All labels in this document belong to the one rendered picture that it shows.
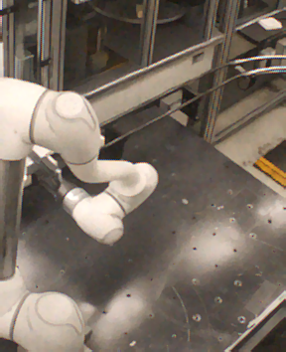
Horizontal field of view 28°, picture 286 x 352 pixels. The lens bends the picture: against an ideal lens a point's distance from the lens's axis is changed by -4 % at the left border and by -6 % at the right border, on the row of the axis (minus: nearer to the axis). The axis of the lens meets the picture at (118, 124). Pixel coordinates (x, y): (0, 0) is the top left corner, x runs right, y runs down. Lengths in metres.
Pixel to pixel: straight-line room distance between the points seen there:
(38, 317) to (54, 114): 0.58
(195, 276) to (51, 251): 0.50
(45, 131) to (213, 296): 0.94
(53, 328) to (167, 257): 0.65
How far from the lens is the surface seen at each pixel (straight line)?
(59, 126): 1.28
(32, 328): 1.60
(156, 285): 1.99
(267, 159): 3.61
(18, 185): 1.46
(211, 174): 2.40
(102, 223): 1.79
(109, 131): 2.33
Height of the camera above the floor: 2.28
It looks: 39 degrees down
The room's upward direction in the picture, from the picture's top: 6 degrees clockwise
